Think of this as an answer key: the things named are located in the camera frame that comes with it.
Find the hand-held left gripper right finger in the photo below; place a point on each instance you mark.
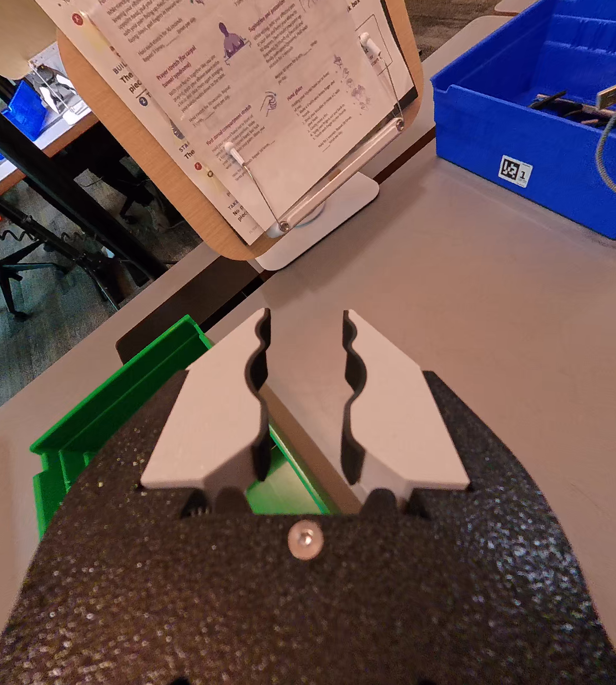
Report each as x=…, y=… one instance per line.
x=404, y=428

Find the white instruction sheet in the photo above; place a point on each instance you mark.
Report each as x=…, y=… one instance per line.
x=145, y=100

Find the laminated hand exercise sheet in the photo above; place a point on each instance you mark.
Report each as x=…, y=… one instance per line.
x=286, y=80

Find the green plastic bin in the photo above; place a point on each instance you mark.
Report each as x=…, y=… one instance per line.
x=120, y=385

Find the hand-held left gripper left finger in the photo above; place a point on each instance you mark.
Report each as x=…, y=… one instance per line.
x=206, y=423

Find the blue plastic bin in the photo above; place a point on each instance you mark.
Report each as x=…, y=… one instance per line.
x=500, y=123
x=27, y=112

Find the small wooden document stand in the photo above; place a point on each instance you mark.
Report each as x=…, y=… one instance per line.
x=8, y=32

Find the white desk with black legs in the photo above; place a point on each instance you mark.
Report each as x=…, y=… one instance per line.
x=75, y=126

